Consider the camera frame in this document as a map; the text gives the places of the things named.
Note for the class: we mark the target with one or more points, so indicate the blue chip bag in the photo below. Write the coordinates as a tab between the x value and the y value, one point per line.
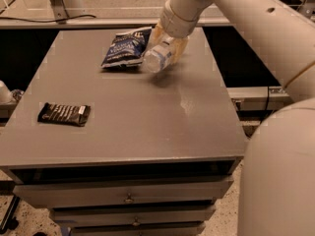
127	48

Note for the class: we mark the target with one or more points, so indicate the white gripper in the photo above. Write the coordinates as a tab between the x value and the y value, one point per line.
172	23

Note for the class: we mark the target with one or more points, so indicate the metal drawer knob middle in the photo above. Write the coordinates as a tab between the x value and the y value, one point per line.
136	222

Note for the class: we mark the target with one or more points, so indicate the bottom grey drawer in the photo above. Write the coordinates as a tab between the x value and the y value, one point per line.
164	229

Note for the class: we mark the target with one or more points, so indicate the middle grey drawer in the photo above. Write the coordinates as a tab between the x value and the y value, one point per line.
124	215

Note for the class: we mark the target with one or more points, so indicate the black snack bar wrapper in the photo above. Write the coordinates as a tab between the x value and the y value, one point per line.
60	114

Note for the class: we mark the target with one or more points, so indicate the top grey drawer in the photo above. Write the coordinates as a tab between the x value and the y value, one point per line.
97	194

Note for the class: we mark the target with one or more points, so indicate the grey metal rail frame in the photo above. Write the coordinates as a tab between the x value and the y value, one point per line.
74	14

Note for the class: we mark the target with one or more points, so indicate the grey metal side bracket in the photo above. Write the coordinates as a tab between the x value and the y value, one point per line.
259	98

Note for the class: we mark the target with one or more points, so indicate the metal drawer knob top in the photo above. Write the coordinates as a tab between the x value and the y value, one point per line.
129	199

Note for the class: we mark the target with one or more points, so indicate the grey drawer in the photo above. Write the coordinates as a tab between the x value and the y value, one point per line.
124	215
97	194
164	229

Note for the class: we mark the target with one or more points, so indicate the metal drawer knob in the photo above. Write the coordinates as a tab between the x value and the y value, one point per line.
129	199
136	222

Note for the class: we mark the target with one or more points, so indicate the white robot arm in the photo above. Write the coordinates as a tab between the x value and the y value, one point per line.
278	177

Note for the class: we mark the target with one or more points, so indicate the white object at left edge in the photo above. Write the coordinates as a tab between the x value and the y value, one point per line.
5	94

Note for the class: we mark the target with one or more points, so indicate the grey drawer cabinet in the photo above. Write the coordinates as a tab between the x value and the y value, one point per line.
179	123

